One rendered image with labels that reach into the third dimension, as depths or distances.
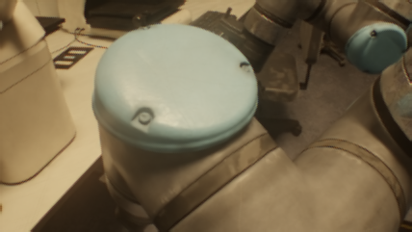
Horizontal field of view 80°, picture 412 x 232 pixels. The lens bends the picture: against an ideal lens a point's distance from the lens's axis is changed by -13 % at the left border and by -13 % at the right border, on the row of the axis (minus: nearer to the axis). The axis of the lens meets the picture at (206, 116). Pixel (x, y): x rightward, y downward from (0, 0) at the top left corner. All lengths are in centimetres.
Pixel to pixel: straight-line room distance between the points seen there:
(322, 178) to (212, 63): 9
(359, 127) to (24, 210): 52
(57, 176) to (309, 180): 49
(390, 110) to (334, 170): 6
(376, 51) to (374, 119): 27
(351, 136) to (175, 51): 13
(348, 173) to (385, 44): 32
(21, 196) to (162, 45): 47
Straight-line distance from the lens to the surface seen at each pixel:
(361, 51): 46
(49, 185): 57
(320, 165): 18
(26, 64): 52
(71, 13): 123
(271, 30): 56
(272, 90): 127
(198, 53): 16
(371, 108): 21
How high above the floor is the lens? 114
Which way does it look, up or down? 38 degrees down
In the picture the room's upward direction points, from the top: 1 degrees counter-clockwise
